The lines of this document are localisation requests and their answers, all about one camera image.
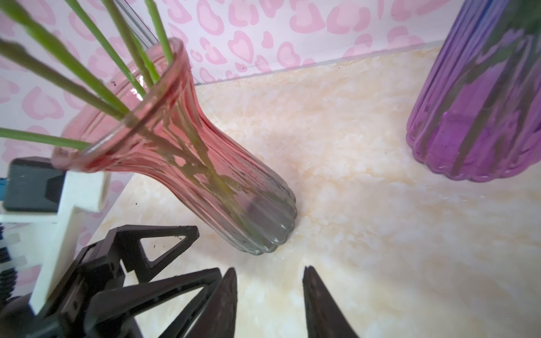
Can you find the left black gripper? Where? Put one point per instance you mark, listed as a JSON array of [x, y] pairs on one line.
[[90, 301]]

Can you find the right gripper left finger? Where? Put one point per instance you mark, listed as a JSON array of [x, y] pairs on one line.
[[218, 319]]

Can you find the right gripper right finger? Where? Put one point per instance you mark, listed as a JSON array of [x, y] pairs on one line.
[[323, 316]]

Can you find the red glass vase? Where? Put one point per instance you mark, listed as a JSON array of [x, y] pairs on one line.
[[166, 136]]

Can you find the cream white rose stem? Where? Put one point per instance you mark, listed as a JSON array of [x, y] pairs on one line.
[[139, 56]]

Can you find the purple blue glass vase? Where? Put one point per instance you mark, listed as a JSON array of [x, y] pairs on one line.
[[477, 117]]

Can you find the white lavender rose stem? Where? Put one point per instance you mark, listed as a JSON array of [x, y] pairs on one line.
[[96, 32]]

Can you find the magenta rose flower stem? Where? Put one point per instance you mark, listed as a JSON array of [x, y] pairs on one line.
[[159, 28]]

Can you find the salmon pink rose stem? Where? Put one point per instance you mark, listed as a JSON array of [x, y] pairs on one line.
[[53, 45]]

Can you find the red pink rose stem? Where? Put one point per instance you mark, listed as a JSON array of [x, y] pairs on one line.
[[43, 139]]

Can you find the large pink peony stem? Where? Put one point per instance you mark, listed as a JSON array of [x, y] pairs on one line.
[[17, 54]]

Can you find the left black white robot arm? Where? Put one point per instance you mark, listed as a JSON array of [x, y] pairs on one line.
[[112, 281]]

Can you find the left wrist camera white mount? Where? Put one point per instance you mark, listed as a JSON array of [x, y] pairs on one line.
[[40, 206]]

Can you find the left aluminium frame profile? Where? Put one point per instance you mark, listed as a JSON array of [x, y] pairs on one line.
[[144, 35]]

